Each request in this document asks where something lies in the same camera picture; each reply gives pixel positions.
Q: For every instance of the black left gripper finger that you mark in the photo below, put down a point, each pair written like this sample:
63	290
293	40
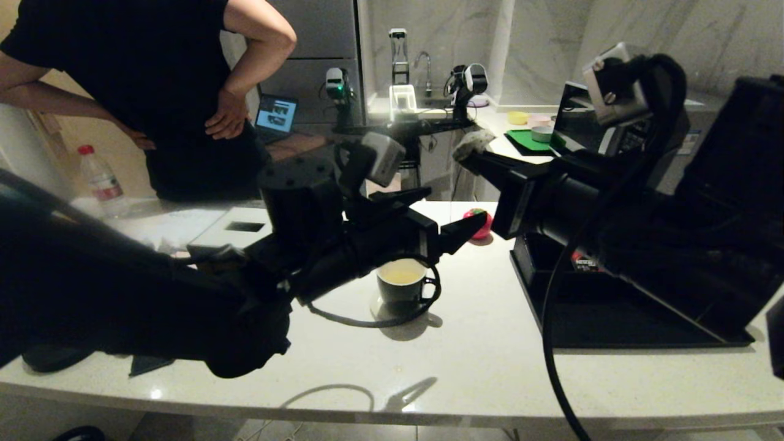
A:
462	225
459	240

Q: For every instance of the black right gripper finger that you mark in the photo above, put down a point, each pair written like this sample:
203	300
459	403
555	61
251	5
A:
508	162
496	174

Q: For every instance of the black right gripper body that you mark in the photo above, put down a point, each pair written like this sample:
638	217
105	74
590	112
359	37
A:
551	205

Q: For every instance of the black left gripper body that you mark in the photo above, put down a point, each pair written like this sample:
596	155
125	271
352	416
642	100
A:
392	242

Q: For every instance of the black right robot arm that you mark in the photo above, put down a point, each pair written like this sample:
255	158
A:
704	245

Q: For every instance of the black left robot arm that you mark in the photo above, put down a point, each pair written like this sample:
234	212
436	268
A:
122	294

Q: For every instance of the red toy tomato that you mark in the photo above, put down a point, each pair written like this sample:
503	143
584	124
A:
484	228

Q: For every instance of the green cutting board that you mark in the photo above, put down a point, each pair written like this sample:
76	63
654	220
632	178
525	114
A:
527	141

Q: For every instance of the grey-green bowl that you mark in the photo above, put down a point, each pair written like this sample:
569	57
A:
541	133

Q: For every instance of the yellow bowl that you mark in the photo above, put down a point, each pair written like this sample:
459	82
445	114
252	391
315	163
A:
517	118

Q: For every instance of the black mug white inside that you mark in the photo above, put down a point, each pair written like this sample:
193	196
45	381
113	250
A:
401	288

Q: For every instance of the pink bowl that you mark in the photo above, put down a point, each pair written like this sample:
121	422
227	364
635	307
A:
539	120

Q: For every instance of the black sachet holder box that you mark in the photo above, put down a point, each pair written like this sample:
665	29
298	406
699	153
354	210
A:
539	269

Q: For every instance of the red coffee sachet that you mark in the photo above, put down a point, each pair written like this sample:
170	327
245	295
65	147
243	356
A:
585	262

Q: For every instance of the purple round lid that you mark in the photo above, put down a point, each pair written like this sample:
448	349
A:
479	101

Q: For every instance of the silver microwave oven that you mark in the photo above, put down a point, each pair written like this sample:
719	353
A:
572	122

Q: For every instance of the white round coaster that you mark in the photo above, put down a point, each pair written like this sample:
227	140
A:
392	318

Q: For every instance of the black table column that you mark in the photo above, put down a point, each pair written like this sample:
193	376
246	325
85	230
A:
411	160

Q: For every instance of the black background table top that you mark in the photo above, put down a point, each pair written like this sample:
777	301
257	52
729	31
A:
429	125

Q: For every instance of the chrome faucet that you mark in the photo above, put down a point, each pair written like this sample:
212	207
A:
428	76

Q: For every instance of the white plastic container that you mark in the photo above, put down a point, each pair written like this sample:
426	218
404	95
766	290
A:
403	100

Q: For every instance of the black rectangular serving tray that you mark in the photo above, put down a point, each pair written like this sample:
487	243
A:
582	324

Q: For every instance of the black cube tissue box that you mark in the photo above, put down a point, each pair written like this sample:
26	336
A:
233	228

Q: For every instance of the grey device green light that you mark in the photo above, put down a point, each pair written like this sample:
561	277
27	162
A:
337	84

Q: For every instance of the open laptop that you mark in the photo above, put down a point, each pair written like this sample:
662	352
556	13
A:
277	115

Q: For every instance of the clear water bottle red cap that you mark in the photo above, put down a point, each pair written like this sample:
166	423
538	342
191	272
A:
101	180

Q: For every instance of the person in black shirt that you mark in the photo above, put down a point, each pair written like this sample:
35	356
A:
135	73

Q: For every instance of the beige wooden door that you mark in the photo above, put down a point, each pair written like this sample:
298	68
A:
86	153

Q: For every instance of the black round kettle base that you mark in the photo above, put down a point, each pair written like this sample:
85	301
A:
55	362

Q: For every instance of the black rounded plastic object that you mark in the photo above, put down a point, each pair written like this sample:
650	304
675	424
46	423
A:
79	433

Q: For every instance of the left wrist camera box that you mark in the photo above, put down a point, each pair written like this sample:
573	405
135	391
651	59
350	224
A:
383	158

